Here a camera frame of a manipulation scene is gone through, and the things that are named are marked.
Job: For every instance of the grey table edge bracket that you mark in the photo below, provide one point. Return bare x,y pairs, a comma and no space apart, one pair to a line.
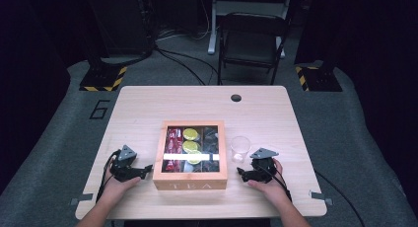
321,197
82,199

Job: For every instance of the grey floor mat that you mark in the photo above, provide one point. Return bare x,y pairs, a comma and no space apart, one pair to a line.
332,138

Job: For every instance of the wooden tea box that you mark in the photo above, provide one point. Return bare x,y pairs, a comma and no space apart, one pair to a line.
190,181

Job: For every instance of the row of red packets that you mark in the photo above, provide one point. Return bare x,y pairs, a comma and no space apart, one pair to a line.
173,141

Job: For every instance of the pile of black capsules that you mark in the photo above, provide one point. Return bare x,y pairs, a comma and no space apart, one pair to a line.
210,138

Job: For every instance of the black folding chair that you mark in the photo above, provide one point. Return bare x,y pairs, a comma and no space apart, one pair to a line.
251,39

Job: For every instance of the white desk frame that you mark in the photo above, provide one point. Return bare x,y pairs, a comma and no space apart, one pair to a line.
230,6

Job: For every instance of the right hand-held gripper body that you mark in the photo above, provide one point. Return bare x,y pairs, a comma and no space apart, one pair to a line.
264,167

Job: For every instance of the black stand base hazard stripes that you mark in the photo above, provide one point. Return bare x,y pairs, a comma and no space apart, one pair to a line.
102,79
320,80

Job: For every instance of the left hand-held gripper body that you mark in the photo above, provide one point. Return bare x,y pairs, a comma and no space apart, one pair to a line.
126,153

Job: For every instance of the person's right hand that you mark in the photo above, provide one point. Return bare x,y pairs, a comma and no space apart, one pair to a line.
271,189

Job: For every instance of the clear plastic cup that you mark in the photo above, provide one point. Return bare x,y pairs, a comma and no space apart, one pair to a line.
240,148

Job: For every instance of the yellow round capsule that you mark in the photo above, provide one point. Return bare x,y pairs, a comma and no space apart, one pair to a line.
190,134
194,159
190,146

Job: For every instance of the dark equipment cabinet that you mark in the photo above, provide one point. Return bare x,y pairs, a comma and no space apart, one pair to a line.
125,23

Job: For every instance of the person's left hand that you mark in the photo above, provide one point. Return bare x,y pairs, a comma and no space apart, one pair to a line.
116,187

